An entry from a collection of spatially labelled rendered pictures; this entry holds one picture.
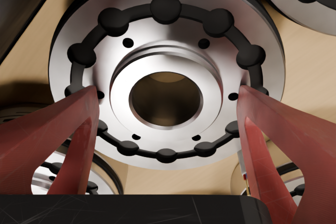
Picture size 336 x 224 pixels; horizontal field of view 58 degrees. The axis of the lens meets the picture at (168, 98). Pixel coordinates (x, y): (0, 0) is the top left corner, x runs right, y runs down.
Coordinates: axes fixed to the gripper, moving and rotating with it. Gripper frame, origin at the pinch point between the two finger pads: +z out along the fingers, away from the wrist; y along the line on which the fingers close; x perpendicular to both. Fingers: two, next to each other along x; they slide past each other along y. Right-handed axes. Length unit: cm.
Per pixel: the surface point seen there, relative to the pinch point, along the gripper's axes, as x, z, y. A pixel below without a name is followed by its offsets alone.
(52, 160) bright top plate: 4.3, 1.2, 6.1
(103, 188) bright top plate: 6.6, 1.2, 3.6
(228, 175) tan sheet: 9.3, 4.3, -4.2
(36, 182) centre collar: 5.9, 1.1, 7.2
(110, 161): 5.8, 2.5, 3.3
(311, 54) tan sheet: -0.4, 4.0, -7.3
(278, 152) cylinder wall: 5.5, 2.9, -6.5
